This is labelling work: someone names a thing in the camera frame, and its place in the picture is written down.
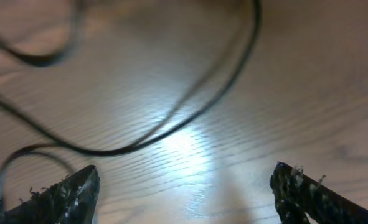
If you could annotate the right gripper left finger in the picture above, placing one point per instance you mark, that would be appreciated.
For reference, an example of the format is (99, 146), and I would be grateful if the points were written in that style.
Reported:
(71, 201)

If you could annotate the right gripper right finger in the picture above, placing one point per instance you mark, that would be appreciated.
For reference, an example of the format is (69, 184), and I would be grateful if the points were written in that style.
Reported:
(299, 198)

